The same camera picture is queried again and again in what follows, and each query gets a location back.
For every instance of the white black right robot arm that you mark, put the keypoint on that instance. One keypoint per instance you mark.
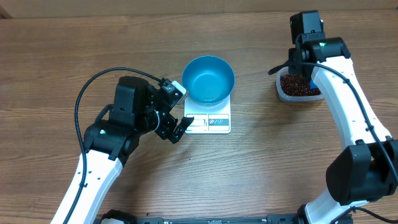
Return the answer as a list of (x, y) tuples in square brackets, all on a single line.
[(366, 170)]

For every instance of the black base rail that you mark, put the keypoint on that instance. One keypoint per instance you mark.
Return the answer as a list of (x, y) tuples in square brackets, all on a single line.
[(119, 217)]

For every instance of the clear plastic bean container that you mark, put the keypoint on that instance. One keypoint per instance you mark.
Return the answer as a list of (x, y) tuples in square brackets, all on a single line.
[(292, 99)]

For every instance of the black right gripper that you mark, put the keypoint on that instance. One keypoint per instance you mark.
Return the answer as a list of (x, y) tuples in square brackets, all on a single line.
[(295, 71)]

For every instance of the teal blue bowl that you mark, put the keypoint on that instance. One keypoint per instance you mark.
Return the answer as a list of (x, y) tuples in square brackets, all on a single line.
[(208, 79)]

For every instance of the red adzuki beans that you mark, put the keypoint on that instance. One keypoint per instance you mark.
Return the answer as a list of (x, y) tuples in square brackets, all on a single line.
[(296, 85)]

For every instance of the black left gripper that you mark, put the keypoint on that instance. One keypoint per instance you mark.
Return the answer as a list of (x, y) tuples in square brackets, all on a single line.
[(170, 122)]

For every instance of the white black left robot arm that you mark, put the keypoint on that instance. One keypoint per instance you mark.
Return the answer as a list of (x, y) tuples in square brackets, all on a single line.
[(138, 108)]

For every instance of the blue plastic measuring scoop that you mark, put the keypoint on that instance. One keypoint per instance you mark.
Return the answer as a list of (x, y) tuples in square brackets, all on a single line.
[(313, 85)]

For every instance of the white digital kitchen scale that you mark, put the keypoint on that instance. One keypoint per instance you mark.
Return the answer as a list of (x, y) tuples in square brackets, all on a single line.
[(208, 118)]

